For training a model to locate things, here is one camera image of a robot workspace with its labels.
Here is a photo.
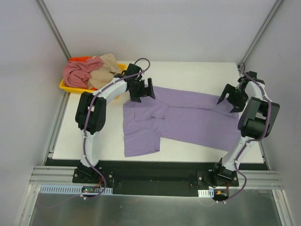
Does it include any purple t shirt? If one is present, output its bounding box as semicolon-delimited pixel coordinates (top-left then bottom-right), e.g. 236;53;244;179
123;87;240;157

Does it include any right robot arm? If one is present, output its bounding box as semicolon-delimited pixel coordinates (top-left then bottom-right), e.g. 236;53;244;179
209;69;280;186

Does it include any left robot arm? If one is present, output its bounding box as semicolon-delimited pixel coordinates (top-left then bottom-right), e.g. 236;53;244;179
75;62;155;183

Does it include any yellow plastic bin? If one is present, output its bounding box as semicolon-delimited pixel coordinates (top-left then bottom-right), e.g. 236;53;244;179
59;62;127;94

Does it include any beige t shirt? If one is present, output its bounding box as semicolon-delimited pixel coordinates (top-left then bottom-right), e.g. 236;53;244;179
88;53;121;89

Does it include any pink t shirt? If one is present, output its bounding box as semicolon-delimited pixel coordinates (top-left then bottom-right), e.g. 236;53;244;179
63;56;103;89

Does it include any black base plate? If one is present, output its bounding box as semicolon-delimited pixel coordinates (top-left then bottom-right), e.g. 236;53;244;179
46;158;239;196

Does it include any right aluminium frame post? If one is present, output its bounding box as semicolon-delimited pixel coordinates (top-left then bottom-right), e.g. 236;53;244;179
238;0;285;66

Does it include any aluminium frame post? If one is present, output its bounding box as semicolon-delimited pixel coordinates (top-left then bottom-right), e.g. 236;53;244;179
238;0;285;66
35;0;71;60

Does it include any right white cable duct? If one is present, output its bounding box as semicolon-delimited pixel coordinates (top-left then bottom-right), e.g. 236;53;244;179
198;188;214;198

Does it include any white cable duct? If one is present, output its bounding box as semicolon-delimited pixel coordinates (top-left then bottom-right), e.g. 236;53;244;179
198;188;214;198
40;185;113;195

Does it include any aluminium front rail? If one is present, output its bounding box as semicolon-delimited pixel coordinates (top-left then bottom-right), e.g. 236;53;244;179
30;166;284;190

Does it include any left aluminium frame post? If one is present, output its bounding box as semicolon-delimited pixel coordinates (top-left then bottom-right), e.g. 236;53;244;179
35;0;71;60

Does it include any left white cable duct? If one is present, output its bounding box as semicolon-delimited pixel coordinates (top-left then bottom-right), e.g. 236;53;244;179
40;185;113;195

